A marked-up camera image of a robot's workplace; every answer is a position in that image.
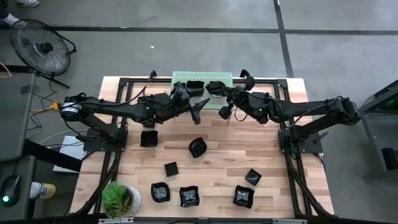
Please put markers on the dark grey desk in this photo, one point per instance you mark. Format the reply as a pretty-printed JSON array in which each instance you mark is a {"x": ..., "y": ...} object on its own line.
[{"x": 15, "y": 124}]

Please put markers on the green perforated metal shelf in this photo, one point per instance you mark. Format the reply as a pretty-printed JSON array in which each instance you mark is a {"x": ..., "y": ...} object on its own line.
[{"x": 217, "y": 76}]

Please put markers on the black diagonal bar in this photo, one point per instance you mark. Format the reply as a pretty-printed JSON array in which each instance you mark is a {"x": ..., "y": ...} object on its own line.
[{"x": 53, "y": 156}]

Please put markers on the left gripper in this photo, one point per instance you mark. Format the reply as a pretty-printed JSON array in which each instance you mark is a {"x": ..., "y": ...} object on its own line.
[{"x": 179, "y": 104}]

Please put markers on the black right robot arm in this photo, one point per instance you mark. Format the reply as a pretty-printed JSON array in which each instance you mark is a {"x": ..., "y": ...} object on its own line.
[{"x": 311, "y": 107}]

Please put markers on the black cylinder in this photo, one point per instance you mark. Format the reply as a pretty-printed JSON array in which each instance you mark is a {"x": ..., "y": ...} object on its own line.
[{"x": 390, "y": 158}]

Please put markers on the black floor fan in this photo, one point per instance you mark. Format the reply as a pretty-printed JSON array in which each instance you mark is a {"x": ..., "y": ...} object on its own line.
[{"x": 46, "y": 47}]

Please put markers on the black box with green lights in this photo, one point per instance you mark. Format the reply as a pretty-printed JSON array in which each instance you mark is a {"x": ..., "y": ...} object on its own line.
[{"x": 390, "y": 104}]

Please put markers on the person's shoe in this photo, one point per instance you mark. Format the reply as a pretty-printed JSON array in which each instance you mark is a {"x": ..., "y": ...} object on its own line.
[
  {"x": 14, "y": 19},
  {"x": 28, "y": 2}
]

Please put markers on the green plant in white pot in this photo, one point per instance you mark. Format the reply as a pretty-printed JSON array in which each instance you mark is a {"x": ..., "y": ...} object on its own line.
[{"x": 116, "y": 194}]

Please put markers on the white and yellow can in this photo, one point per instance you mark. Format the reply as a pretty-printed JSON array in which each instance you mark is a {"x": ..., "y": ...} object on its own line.
[{"x": 43, "y": 190}]

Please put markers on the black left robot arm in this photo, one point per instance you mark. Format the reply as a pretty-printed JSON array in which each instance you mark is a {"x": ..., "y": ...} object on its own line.
[{"x": 118, "y": 109}]

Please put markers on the grey side table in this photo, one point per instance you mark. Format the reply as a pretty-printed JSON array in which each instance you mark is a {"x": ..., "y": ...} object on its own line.
[{"x": 374, "y": 140}]

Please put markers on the black table frame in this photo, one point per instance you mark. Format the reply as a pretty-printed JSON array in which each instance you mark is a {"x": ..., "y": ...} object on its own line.
[{"x": 161, "y": 80}]

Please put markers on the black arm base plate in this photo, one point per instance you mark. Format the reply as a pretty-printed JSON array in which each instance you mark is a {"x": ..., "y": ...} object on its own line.
[
  {"x": 311, "y": 146},
  {"x": 121, "y": 147}
]

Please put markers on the black frame clamp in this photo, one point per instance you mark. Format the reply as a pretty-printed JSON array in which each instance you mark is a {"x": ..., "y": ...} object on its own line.
[
  {"x": 244, "y": 72},
  {"x": 152, "y": 75}
]

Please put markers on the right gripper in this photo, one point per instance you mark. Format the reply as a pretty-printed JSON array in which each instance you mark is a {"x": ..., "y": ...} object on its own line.
[{"x": 243, "y": 101}]

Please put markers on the black computer mouse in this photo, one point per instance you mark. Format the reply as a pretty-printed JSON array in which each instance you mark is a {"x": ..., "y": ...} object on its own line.
[{"x": 11, "y": 189}]

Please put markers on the white paper sheet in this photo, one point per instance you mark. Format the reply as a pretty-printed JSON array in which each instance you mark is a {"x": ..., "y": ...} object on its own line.
[{"x": 73, "y": 150}]

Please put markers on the black diagonal frame strut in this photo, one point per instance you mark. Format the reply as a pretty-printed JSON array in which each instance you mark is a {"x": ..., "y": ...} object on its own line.
[
  {"x": 314, "y": 194},
  {"x": 92, "y": 194}
]

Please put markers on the yellow power plug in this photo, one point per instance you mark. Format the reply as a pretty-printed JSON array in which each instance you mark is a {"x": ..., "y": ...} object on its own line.
[{"x": 55, "y": 106}]

